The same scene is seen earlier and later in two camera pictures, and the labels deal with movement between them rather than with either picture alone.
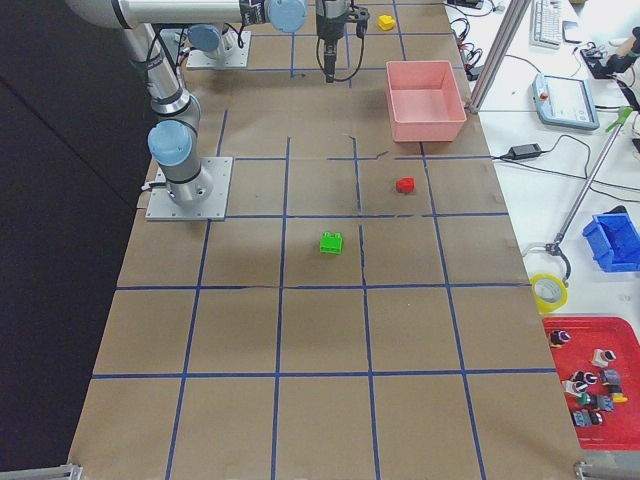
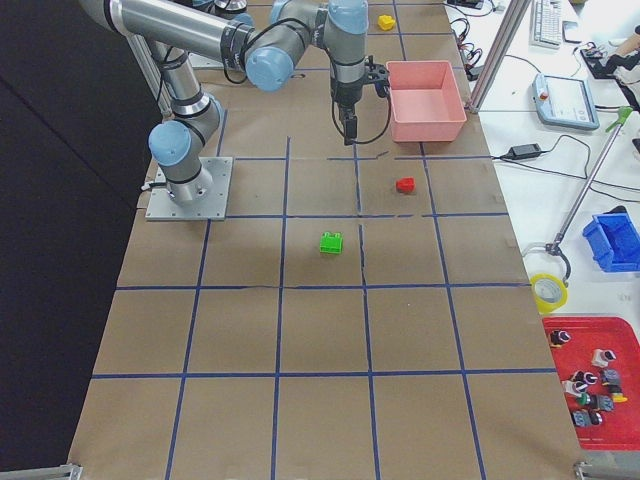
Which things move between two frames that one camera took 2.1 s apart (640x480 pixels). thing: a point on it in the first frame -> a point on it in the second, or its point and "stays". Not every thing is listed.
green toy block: x=330 y=242 stays
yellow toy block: x=386 y=22 stays
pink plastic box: x=425 y=101 stays
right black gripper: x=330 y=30 -> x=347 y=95
